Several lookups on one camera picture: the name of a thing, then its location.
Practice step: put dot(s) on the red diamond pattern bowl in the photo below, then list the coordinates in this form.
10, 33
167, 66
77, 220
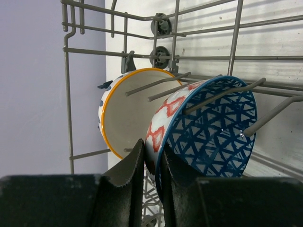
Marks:
209, 139

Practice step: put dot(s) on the white bowl teal stripes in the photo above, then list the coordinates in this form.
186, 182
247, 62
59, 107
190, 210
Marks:
125, 119

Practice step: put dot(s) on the grey wire dish rack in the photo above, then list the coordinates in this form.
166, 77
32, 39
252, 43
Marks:
267, 39

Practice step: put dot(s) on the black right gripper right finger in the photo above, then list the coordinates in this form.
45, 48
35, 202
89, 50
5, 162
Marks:
193, 200

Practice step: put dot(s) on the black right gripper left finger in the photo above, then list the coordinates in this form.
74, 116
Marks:
112, 199

